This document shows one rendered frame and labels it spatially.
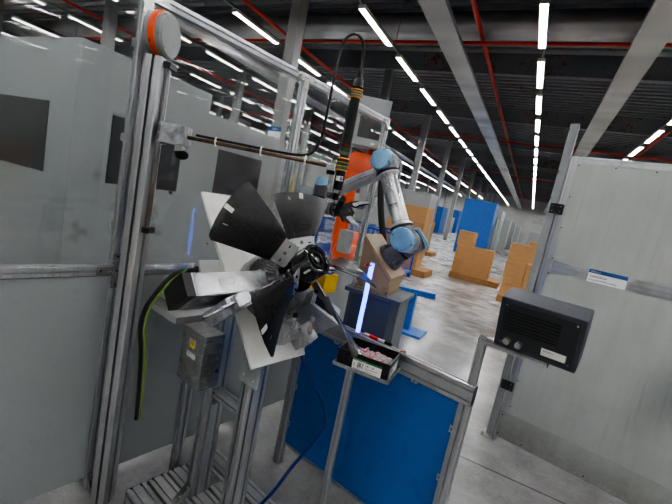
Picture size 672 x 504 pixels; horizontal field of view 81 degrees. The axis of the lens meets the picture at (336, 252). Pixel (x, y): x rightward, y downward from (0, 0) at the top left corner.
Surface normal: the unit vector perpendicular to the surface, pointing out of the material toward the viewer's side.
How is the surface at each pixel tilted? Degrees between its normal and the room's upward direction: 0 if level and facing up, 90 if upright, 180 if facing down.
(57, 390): 90
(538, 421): 90
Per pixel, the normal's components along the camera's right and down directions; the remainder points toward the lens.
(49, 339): 0.76, 0.24
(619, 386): -0.62, -0.01
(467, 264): -0.41, 0.04
